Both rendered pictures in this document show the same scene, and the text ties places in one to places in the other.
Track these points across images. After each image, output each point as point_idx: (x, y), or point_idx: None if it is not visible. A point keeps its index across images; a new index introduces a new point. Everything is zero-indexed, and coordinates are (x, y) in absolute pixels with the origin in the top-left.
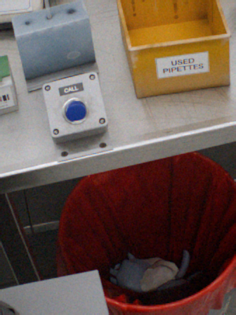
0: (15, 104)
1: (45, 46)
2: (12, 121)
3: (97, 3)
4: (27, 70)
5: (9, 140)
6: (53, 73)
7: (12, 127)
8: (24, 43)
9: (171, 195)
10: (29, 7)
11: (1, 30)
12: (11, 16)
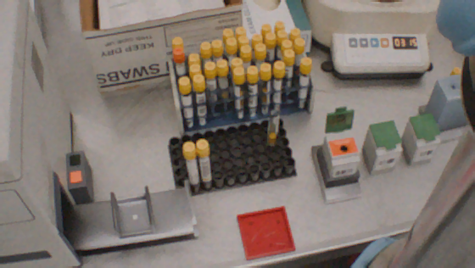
0: (433, 157)
1: (461, 108)
2: (429, 172)
3: (462, 62)
4: (438, 125)
5: (431, 191)
6: (453, 129)
7: (430, 177)
8: (449, 105)
9: None
10: (422, 62)
11: (391, 78)
12: (406, 68)
